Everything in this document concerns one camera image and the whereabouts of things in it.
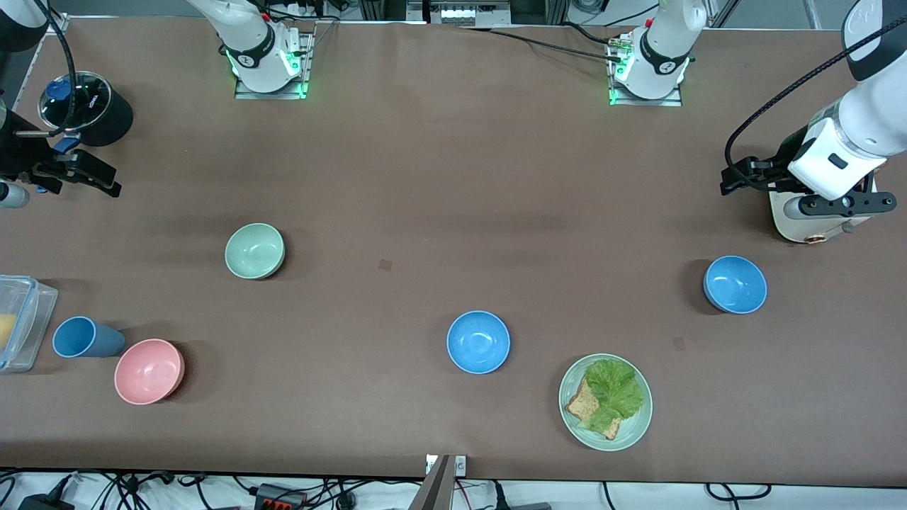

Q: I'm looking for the clear plastic container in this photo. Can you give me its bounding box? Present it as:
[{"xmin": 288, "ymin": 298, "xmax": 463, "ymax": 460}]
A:
[{"xmin": 0, "ymin": 275, "xmax": 59, "ymax": 374}]

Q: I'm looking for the white power strip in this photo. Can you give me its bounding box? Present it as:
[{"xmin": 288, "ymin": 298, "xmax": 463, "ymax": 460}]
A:
[{"xmin": 425, "ymin": 0, "xmax": 512, "ymax": 28}]

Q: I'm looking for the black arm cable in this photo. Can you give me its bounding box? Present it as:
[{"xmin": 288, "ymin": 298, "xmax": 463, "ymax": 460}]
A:
[
  {"xmin": 32, "ymin": 0, "xmax": 79, "ymax": 137},
  {"xmin": 724, "ymin": 18, "xmax": 907, "ymax": 171}
]

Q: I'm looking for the black orange connector box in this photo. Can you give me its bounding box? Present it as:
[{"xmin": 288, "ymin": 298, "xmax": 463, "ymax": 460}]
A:
[{"xmin": 255, "ymin": 483, "xmax": 307, "ymax": 510}]

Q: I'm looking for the glass pot lid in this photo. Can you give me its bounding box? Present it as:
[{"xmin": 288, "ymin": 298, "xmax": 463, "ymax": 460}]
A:
[{"xmin": 38, "ymin": 71, "xmax": 113, "ymax": 135}]

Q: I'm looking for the pink bowl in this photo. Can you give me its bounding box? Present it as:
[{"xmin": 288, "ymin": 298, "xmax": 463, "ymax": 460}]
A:
[{"xmin": 114, "ymin": 339, "xmax": 186, "ymax": 406}]

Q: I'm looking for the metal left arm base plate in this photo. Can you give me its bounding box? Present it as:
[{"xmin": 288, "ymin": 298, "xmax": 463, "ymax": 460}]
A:
[{"xmin": 608, "ymin": 35, "xmax": 685, "ymax": 107}]

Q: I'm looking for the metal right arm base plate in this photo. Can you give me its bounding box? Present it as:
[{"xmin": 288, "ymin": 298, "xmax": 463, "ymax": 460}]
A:
[{"xmin": 234, "ymin": 32, "xmax": 314, "ymax": 100}]

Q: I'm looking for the black pot with blue handle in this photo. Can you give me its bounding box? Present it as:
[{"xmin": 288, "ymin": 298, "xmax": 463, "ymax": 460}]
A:
[{"xmin": 37, "ymin": 71, "xmax": 134, "ymax": 154}]

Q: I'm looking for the blue bowl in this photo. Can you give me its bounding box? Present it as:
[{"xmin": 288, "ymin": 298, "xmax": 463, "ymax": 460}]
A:
[
  {"xmin": 446, "ymin": 310, "xmax": 511, "ymax": 375},
  {"xmin": 703, "ymin": 255, "xmax": 768, "ymax": 315}
]

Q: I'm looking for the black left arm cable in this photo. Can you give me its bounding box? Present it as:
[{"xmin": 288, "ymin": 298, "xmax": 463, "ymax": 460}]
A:
[{"xmin": 724, "ymin": 18, "xmax": 907, "ymax": 171}]

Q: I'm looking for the brown toast slice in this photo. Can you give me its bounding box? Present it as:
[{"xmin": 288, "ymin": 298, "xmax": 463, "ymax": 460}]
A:
[{"xmin": 565, "ymin": 378, "xmax": 623, "ymax": 441}]

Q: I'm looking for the long black table cable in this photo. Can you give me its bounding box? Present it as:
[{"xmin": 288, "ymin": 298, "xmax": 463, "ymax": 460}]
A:
[{"xmin": 459, "ymin": 25, "xmax": 624, "ymax": 64}]

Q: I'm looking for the light green plate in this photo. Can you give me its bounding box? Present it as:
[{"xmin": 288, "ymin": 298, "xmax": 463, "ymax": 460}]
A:
[{"xmin": 558, "ymin": 353, "xmax": 653, "ymax": 452}]

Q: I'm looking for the grey camera pole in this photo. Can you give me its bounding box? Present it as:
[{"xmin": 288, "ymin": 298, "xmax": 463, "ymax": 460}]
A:
[{"xmin": 410, "ymin": 455, "xmax": 454, "ymax": 510}]

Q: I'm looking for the green lettuce leaf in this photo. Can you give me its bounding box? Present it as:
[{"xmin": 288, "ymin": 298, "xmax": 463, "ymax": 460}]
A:
[{"xmin": 585, "ymin": 359, "xmax": 644, "ymax": 433}]

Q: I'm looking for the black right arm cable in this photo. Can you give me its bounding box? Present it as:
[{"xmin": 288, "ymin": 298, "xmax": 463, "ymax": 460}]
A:
[{"xmin": 32, "ymin": 0, "xmax": 79, "ymax": 137}]

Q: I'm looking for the short black table cable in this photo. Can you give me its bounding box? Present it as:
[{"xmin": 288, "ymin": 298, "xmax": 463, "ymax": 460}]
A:
[{"xmin": 562, "ymin": 23, "xmax": 621, "ymax": 47}]

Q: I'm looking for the light green bowl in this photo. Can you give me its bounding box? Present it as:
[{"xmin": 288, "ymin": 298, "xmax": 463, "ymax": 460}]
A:
[{"xmin": 225, "ymin": 222, "xmax": 286, "ymax": 281}]

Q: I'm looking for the blue cup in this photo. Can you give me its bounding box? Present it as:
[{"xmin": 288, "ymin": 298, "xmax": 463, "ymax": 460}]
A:
[{"xmin": 52, "ymin": 316, "xmax": 127, "ymax": 359}]

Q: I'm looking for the cream white toaster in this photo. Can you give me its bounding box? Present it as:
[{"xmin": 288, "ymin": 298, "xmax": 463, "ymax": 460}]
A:
[{"xmin": 769, "ymin": 174, "xmax": 879, "ymax": 244}]

